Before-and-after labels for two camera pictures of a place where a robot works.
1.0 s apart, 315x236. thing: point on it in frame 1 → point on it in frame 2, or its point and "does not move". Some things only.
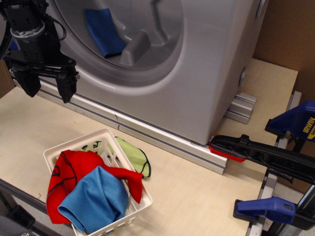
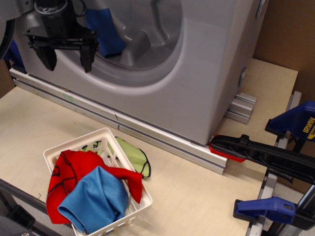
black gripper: x=39 y=45 → x=57 y=31
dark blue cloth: x=104 y=32 does not move
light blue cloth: x=96 y=201 does not move
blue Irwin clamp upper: x=299 y=121 does not move
